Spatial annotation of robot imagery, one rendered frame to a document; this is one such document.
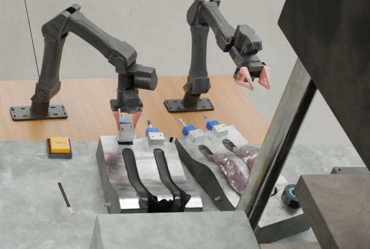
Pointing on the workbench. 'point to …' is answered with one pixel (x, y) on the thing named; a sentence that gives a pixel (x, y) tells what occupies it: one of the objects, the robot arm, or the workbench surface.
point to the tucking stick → (65, 198)
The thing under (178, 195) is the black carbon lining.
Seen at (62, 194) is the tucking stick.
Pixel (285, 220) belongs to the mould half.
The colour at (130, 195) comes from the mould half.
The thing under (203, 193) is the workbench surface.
